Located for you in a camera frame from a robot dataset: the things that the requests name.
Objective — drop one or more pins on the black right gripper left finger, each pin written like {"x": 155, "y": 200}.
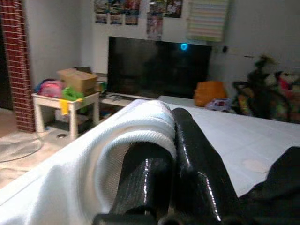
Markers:
{"x": 145, "y": 182}

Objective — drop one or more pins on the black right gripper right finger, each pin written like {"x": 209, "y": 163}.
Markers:
{"x": 201, "y": 178}

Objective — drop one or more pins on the white garment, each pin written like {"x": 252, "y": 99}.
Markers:
{"x": 70, "y": 175}

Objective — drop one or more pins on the black garment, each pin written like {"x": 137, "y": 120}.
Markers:
{"x": 276, "y": 187}

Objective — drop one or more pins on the white printed plastic bag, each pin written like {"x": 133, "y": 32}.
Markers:
{"x": 219, "y": 104}

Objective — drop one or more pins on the orange plastic bag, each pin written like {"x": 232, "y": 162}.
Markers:
{"x": 208, "y": 93}

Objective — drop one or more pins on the white television console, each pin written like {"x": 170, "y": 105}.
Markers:
{"x": 112, "y": 102}

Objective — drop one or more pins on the round metal floor cap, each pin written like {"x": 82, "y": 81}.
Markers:
{"x": 61, "y": 135}

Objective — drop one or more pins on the yellow cloth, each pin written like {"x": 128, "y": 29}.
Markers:
{"x": 64, "y": 106}

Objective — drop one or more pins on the black flat television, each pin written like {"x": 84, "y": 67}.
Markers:
{"x": 152, "y": 68}

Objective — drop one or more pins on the green bag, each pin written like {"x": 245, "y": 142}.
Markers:
{"x": 71, "y": 93}

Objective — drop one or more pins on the brown cardboard box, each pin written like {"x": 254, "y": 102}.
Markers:
{"x": 79, "y": 82}

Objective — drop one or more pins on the white wooden side table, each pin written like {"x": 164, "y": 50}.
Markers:
{"x": 44, "y": 103}

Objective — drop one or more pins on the pink clothes pile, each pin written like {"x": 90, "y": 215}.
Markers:
{"x": 50, "y": 89}

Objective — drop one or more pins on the colourful photo poster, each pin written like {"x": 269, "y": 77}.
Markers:
{"x": 117, "y": 5}
{"x": 173, "y": 8}
{"x": 154, "y": 25}

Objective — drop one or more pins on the small colourful photo print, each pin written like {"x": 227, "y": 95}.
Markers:
{"x": 116, "y": 19}
{"x": 101, "y": 18}
{"x": 131, "y": 19}

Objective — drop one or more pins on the red brick pattern curtain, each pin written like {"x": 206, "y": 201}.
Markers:
{"x": 16, "y": 70}

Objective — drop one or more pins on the pastel striped wall chart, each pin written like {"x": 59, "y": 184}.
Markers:
{"x": 207, "y": 21}

